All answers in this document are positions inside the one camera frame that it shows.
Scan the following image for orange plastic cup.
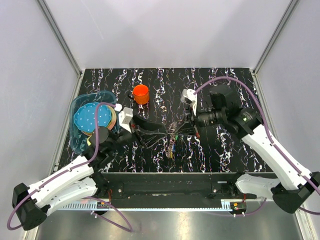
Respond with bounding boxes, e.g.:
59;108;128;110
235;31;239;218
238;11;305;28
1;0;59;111
127;84;150;105

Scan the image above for blue dotted plate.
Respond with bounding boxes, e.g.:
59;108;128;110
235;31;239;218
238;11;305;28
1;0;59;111
73;102;112;134

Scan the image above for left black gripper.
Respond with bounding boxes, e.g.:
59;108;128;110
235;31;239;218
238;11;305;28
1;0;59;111
106;112;167;153

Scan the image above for purple cable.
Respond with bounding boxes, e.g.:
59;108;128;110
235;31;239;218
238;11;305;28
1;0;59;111
193;76;320;217
6;102;133;232

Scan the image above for right aluminium frame post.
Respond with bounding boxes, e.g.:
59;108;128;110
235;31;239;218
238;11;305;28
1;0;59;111
251;0;301;76

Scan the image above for aluminium frame post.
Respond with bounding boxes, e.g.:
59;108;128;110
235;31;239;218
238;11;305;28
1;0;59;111
251;0;301;76
34;0;85;77

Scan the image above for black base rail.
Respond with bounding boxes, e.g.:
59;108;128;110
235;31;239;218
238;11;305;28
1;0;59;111
93;172;244;200

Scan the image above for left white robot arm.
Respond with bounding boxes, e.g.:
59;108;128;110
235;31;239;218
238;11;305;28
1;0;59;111
9;111;167;231

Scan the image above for large ring of keyrings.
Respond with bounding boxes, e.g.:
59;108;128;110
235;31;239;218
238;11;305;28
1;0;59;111
163;122;182;160

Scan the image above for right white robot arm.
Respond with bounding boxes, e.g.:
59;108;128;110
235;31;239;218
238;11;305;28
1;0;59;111
175;85;320;214

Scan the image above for clear blue plastic bin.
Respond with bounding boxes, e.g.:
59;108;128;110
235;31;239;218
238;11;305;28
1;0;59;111
69;90;120;154

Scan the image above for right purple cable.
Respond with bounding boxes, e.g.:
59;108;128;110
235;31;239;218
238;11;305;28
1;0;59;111
193;76;320;217

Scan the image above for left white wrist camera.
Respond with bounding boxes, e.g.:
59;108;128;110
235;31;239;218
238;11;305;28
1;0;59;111
114;103;133;133

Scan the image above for left aluminium frame post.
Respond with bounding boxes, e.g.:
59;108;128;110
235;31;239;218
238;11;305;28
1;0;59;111
34;0;85;77

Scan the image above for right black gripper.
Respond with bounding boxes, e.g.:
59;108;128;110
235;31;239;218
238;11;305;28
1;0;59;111
174;103;226;137

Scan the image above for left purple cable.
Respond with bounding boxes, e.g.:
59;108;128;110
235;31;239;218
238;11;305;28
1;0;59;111
6;102;133;232

